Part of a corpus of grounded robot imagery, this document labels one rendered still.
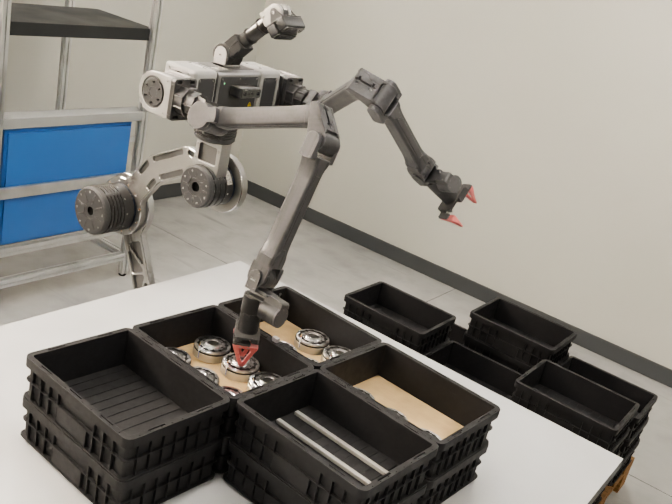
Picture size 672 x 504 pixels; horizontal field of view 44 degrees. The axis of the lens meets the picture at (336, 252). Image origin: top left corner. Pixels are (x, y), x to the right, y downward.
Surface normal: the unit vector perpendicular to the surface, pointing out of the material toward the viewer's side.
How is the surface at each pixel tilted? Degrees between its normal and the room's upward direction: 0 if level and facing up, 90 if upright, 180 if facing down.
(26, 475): 0
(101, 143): 90
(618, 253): 90
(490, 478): 0
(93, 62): 90
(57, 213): 90
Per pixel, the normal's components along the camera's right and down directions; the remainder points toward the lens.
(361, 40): -0.58, 0.18
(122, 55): 0.79, 0.37
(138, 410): 0.21, -0.91
